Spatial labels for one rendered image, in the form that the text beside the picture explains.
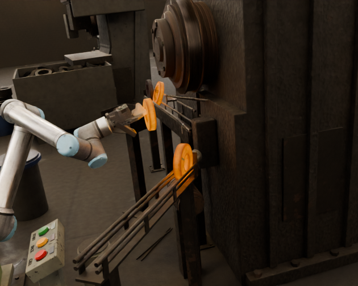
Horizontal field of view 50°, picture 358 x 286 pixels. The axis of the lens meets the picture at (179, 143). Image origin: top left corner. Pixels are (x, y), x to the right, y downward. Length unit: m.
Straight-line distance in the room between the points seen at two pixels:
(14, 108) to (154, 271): 1.10
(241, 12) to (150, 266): 1.38
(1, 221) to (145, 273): 0.78
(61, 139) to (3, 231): 0.72
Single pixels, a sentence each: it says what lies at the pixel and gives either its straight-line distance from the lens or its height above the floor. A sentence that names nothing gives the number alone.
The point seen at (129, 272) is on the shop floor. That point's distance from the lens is 2.18.
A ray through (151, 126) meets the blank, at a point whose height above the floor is 0.78.
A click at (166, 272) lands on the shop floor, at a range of 2.14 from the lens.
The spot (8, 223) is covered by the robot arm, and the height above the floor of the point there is 0.33.
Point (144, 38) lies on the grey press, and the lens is 4.91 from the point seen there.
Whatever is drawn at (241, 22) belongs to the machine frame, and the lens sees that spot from 1.57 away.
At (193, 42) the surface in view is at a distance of 1.76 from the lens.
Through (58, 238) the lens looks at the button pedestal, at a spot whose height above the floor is 0.61.
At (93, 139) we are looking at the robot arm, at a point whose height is 0.77.
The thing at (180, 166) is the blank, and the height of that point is 0.72.
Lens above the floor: 1.33
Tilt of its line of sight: 20 degrees down
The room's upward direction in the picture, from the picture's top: 6 degrees counter-clockwise
